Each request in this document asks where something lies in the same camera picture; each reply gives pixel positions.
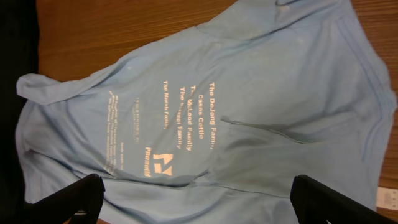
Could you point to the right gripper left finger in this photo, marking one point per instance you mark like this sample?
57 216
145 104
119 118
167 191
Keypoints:
80 202

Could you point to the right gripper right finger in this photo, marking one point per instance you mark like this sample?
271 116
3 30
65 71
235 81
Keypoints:
316 203

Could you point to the light blue t-shirt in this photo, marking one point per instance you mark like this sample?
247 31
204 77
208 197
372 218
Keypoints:
212 124

